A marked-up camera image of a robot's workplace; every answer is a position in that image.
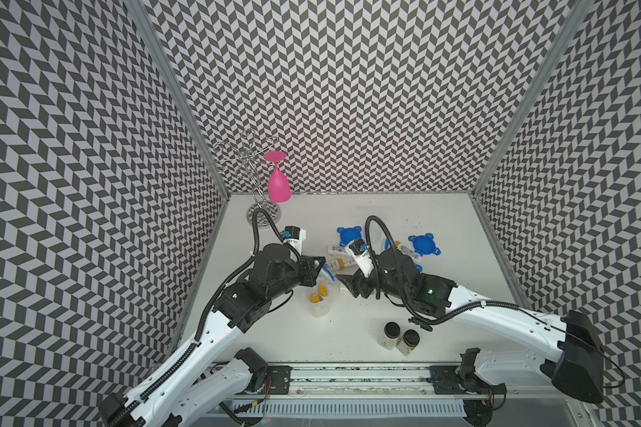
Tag clear container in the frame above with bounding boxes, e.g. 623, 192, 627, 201
304, 283, 333, 318

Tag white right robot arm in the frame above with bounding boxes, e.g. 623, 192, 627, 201
338, 261, 606, 404

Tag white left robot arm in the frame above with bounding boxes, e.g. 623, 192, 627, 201
99, 243, 326, 426

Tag white tube gold cap back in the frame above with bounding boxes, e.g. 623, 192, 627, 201
327, 245, 352, 258

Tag white tube near right lid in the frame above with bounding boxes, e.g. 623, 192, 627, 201
395, 241, 421, 262

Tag black cap jar left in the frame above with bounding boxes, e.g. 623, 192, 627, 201
377, 321, 401, 350

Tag black cap jar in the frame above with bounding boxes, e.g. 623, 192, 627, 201
396, 329, 420, 356
377, 321, 401, 350

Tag black cap jar right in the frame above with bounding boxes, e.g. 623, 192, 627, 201
396, 329, 420, 356

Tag pink plastic wine glass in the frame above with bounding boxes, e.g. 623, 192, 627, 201
264, 151, 291, 204

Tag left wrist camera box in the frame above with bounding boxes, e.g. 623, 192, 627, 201
282, 226, 306, 253

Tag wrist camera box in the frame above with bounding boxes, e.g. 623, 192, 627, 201
282, 226, 306, 253
346, 238, 374, 279

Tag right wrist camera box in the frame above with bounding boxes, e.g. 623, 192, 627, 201
346, 238, 374, 279

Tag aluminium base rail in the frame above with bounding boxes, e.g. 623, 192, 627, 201
226, 363, 597, 426

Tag aluminium left corner post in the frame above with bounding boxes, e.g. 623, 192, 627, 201
124, 0, 230, 199

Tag aluminium corner post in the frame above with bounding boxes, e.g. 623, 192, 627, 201
471, 0, 595, 199
124, 0, 230, 199

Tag aluminium right corner post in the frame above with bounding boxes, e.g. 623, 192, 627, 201
471, 0, 595, 199

